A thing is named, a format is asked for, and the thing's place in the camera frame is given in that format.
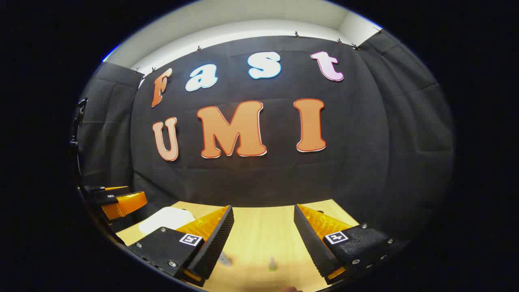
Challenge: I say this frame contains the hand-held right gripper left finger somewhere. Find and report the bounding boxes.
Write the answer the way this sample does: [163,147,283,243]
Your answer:
[128,205,235,287]

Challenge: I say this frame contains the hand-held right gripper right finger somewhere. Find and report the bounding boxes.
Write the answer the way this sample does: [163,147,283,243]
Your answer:
[294,204,408,286]

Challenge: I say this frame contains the pale yellow suitcase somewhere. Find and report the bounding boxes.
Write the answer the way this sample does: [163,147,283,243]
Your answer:
[139,207,196,236]

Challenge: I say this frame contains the black stand clamp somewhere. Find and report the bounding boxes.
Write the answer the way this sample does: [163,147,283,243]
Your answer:
[70,97,88,147]

